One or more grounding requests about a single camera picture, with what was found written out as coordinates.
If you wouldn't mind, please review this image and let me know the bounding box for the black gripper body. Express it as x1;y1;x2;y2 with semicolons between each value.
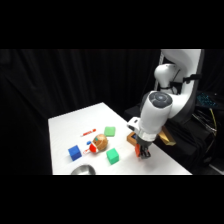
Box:
136;137;153;153

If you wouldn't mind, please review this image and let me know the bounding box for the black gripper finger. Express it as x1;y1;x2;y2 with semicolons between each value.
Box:
138;146;146;159
143;149;152;161

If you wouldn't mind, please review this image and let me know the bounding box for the dark green cube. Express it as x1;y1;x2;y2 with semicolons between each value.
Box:
105;148;121;166

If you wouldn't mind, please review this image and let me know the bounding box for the brown potato toy with red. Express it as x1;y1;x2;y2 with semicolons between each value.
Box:
82;133;111;156

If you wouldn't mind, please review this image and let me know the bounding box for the blue cube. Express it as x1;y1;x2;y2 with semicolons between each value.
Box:
67;144;83;162

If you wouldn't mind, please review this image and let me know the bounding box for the light green flat block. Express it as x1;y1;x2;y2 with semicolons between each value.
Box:
103;125;117;138

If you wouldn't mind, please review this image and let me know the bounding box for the black cloth-covered robot stand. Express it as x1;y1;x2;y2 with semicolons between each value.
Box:
123;105;216;175

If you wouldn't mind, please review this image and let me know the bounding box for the red marker pen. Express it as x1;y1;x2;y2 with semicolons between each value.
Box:
79;128;98;138

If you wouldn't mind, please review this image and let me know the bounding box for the silver metal bowl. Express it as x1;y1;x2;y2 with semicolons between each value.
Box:
70;163;97;176

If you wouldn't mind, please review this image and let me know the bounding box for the keyboard with blue backlight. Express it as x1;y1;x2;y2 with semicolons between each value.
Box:
195;90;222;110

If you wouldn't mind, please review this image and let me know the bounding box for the black curtain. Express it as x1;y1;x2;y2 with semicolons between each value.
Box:
0;49;224;176

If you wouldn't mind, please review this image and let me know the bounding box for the tan wrist camera mount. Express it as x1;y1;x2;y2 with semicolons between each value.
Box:
157;125;177;147

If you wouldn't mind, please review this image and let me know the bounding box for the yellow cable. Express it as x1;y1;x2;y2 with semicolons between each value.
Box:
207;107;219;137

